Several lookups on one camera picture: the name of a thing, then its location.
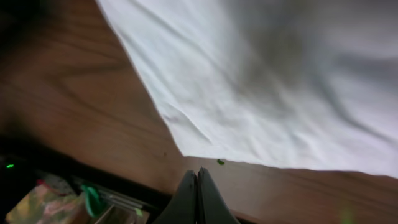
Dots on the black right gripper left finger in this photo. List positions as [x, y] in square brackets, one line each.
[182, 207]

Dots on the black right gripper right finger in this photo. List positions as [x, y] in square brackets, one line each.
[212, 209]

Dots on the white t-shirt with black stripes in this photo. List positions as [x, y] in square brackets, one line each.
[286, 84]

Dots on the colourful object below table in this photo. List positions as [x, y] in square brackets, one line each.
[43, 206]

